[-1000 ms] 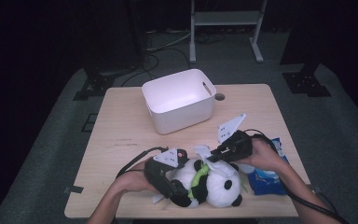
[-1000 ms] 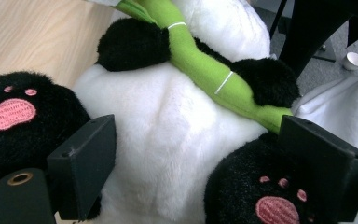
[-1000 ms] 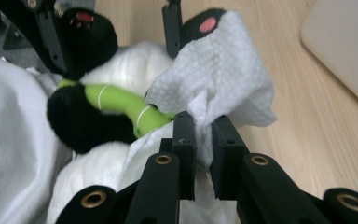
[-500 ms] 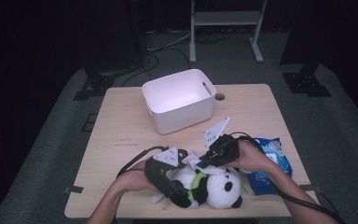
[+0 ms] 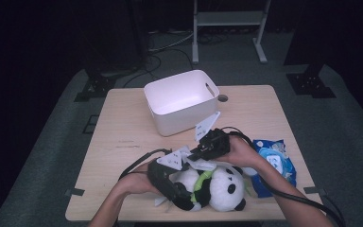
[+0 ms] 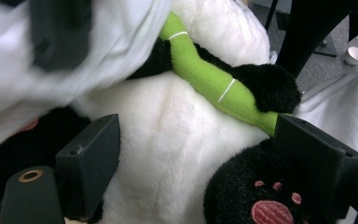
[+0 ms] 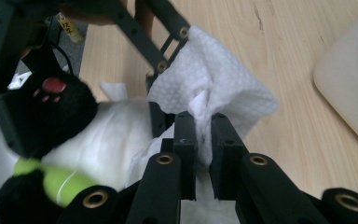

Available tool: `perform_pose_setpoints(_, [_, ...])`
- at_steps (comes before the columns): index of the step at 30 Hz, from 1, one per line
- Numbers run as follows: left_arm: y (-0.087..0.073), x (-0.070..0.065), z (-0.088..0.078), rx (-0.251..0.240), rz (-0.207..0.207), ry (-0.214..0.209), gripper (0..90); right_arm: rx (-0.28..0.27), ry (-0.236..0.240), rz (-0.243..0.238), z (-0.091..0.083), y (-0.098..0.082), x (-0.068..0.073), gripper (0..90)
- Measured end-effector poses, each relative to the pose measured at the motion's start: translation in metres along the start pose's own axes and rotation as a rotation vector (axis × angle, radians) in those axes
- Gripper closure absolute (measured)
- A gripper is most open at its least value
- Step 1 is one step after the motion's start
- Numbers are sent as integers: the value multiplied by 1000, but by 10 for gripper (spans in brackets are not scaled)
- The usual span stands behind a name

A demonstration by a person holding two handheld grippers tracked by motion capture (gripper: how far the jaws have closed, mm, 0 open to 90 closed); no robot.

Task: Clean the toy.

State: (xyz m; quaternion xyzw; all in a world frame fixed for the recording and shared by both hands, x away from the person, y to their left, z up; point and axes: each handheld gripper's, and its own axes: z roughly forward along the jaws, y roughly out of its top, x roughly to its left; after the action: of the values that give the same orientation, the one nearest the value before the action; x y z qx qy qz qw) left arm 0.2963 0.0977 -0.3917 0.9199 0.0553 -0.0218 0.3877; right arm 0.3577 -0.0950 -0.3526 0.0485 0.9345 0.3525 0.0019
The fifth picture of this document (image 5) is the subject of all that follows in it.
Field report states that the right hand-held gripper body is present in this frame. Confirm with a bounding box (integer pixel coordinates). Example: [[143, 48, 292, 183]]
[[194, 111, 231, 161]]

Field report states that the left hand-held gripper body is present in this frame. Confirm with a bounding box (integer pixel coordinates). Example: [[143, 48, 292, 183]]
[[147, 149, 183, 201]]

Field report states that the white wet wipe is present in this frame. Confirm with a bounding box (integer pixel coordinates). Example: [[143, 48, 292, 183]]
[[178, 145, 218, 173], [153, 196, 175, 211]]

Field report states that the white plastic storage bin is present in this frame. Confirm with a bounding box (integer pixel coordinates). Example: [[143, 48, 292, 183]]
[[143, 69, 220, 137]]

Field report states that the panda plush toy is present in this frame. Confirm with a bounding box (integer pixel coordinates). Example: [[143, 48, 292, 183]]
[[169, 165, 248, 213]]

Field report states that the blue wet wipes packet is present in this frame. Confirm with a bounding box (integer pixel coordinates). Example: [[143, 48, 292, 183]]
[[244, 139, 298, 199]]

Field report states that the person's left hand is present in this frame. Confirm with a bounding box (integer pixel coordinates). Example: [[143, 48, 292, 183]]
[[116, 162, 164, 197]]

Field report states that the person's right hand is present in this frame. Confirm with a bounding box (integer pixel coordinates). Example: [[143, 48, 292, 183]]
[[216, 135, 268, 169]]

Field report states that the black tape strip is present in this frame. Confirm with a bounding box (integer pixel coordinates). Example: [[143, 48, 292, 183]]
[[302, 186, 327, 195], [64, 187, 85, 197]]

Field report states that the black stand base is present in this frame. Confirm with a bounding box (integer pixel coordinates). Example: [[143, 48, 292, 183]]
[[285, 62, 337, 99], [74, 56, 117, 103]]

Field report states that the left hand-held gripper cable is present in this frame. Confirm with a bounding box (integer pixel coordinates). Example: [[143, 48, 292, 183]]
[[118, 148, 173, 182]]

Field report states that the black floor cable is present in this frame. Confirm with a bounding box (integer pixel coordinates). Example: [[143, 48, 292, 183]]
[[122, 46, 194, 89]]

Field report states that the grey floor cable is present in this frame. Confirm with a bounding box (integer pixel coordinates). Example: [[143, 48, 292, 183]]
[[147, 29, 196, 53]]

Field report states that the white metal stand frame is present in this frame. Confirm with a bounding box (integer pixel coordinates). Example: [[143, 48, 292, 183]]
[[192, 0, 272, 65]]

